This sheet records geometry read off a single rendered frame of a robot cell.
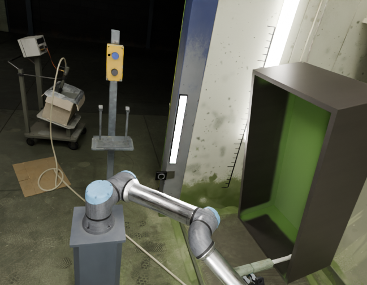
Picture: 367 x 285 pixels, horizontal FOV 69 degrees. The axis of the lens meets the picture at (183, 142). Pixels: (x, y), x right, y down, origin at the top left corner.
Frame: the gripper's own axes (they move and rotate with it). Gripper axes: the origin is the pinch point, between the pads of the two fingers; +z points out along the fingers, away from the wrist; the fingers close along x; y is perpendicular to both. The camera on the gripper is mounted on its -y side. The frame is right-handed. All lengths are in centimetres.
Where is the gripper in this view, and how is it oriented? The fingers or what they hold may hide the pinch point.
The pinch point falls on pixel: (245, 271)
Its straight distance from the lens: 188.8
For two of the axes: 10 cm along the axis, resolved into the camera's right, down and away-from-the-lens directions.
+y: -0.8, 9.0, 4.3
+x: 9.2, -1.0, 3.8
